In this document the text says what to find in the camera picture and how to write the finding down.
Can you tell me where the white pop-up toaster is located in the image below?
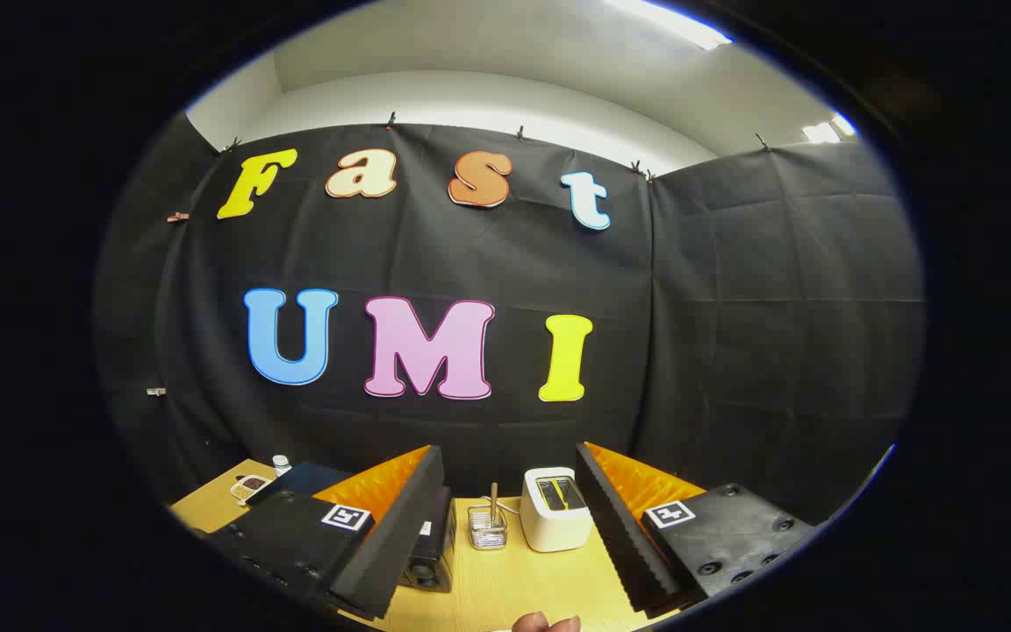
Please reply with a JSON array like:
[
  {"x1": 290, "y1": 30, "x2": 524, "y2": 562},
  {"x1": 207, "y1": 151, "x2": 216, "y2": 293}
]
[{"x1": 520, "y1": 467, "x2": 595, "y2": 553}]

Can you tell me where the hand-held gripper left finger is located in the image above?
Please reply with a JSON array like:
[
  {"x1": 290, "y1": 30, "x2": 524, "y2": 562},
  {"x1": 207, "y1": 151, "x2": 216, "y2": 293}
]
[{"x1": 207, "y1": 445, "x2": 447, "y2": 621}]

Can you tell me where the divided tray of grains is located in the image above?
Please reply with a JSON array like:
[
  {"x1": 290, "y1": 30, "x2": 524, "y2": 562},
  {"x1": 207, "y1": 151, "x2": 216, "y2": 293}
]
[{"x1": 230, "y1": 474, "x2": 275, "y2": 506}]

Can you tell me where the black toaster oven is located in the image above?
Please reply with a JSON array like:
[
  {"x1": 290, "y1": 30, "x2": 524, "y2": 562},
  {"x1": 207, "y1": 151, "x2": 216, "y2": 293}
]
[{"x1": 269, "y1": 463, "x2": 458, "y2": 593}]

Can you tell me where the ceiling light panel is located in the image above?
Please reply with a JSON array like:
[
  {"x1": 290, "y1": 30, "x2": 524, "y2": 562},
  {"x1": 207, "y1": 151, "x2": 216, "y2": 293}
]
[{"x1": 604, "y1": 0, "x2": 735, "y2": 51}]

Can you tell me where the black backdrop cloth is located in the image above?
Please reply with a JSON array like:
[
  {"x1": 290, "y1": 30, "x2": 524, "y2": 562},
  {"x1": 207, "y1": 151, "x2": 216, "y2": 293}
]
[{"x1": 93, "y1": 112, "x2": 926, "y2": 528}]

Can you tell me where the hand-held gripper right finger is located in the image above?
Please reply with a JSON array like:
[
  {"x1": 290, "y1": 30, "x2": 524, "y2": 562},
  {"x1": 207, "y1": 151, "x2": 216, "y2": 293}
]
[{"x1": 574, "y1": 442, "x2": 818, "y2": 615}]

